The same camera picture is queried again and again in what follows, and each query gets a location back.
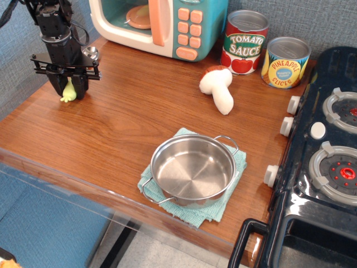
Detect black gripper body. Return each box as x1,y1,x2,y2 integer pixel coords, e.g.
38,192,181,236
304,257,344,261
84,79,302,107
30,33,102,80

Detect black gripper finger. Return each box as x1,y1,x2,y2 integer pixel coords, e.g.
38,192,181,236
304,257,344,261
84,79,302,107
71,75,88,100
46,72,68,97

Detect spoon with green handle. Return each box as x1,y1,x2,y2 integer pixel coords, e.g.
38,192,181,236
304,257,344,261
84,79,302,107
60,46,102,103

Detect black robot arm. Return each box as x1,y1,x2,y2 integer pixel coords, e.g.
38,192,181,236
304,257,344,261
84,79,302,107
24,1,101,99

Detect stainless steel pot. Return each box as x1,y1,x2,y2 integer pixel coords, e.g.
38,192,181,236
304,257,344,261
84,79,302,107
140,134,239,208

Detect toy microwave teal and cream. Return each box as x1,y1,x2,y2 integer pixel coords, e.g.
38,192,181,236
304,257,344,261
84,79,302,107
89,0,228,62

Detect plush mushroom toy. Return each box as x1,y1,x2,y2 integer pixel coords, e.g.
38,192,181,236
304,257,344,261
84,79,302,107
199,65,234,115

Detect tomato sauce can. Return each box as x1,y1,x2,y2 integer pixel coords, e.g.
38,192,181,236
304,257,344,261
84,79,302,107
220,9,269,75

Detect teal folded cloth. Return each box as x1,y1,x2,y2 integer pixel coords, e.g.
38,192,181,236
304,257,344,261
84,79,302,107
137,127,248,228

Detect orange object bottom left corner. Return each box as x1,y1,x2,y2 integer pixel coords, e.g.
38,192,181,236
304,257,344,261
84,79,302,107
0,248,22,268

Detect pineapple slices can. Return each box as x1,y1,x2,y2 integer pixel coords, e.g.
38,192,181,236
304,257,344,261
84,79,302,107
261,36,311,89

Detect black toy stove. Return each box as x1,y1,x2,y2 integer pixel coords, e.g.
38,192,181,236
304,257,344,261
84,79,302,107
229,46,356,267

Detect black braided cable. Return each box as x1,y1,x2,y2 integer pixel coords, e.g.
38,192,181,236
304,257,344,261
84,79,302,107
0,0,20,28

